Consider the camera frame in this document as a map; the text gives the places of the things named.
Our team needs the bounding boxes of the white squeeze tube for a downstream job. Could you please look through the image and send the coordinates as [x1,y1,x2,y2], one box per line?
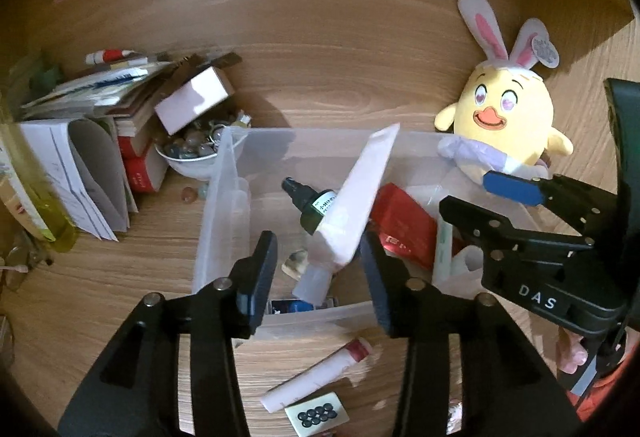
[291,123,401,304]

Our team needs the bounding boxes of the red and white marker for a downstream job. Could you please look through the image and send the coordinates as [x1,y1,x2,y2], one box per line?
[85,49,151,65]

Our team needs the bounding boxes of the small cardboard box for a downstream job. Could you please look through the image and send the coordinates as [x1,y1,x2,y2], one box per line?
[154,66,236,135]

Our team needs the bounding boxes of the white round plastic container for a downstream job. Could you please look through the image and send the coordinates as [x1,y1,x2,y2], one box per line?
[432,217,483,288]

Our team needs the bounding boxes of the red book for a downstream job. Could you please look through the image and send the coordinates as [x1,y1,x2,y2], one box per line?
[117,137,168,194]

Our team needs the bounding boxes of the dark green-labelled spray bottle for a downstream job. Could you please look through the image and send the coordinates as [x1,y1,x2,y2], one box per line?
[281,177,340,235]

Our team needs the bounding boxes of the yellow chick plush toy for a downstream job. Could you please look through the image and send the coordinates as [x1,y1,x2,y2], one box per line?
[433,0,575,178]

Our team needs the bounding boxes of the stack of books and papers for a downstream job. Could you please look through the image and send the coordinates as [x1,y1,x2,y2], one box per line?
[20,52,241,118]

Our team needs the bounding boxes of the white bowl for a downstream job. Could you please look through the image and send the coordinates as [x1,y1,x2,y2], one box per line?
[154,122,248,178]

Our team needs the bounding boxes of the red foil packet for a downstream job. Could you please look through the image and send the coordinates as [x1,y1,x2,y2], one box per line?
[370,183,463,270]

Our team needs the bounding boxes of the yellow-green spray bottle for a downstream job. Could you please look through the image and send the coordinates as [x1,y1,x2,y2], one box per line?
[0,122,78,253]

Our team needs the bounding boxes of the sheet of black dot stickers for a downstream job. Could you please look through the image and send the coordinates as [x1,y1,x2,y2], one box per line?
[284,391,346,430]

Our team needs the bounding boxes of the eyeglasses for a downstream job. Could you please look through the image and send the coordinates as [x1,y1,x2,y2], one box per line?
[0,244,53,293]

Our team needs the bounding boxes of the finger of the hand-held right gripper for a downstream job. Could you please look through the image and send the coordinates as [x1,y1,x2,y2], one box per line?
[482,169,621,238]
[438,195,596,268]

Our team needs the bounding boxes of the small dark blue box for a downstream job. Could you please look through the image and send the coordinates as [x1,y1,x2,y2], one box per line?
[270,298,335,315]

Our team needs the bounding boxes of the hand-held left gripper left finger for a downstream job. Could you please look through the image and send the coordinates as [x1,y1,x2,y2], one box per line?
[57,230,278,437]

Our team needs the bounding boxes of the folded white paper sheets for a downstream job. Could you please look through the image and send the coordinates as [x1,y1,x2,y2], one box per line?
[17,117,140,243]

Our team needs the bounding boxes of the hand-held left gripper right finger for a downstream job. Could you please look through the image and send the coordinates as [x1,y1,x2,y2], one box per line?
[359,229,583,437]

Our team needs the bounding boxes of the white tube with red cap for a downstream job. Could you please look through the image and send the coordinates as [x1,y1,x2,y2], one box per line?
[260,338,372,414]

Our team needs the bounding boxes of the pile of glass marbles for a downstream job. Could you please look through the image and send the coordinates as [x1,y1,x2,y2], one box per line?
[165,117,241,160]

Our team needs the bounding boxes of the small polished stone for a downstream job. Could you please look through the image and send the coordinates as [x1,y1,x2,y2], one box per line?
[281,249,308,279]

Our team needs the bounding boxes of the person's right hand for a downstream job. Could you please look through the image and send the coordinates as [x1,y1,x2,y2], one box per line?
[556,327,591,375]

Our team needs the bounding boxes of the clear plastic storage bin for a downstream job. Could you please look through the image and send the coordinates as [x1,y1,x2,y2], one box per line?
[192,126,546,333]

